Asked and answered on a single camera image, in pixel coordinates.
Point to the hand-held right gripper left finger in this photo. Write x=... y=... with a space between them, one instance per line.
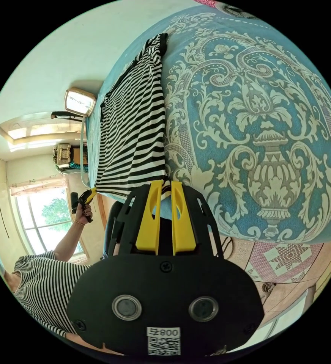
x=149 y=219

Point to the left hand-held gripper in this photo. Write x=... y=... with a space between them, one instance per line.
x=83 y=205

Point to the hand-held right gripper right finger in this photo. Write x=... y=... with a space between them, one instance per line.
x=183 y=221

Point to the black and white striped sleeveless top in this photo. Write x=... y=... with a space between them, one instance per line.
x=135 y=128

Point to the person's left forearm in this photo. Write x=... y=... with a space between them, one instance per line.
x=67 y=241

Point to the person's right forearm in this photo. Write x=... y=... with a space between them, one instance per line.
x=88 y=342

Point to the person's left hand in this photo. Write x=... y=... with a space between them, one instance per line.
x=83 y=216

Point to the shelf with boxes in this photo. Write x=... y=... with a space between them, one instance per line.
x=67 y=157

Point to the window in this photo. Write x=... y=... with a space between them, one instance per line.
x=44 y=220

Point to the flowered curtain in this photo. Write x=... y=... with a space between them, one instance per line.
x=37 y=183

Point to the square gold framed clock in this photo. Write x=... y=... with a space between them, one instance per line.
x=78 y=103

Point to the person's body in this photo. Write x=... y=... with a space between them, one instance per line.
x=40 y=287

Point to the bed with blue printed quilt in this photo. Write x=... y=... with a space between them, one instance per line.
x=268 y=113

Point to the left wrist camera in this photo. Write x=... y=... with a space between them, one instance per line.
x=74 y=202

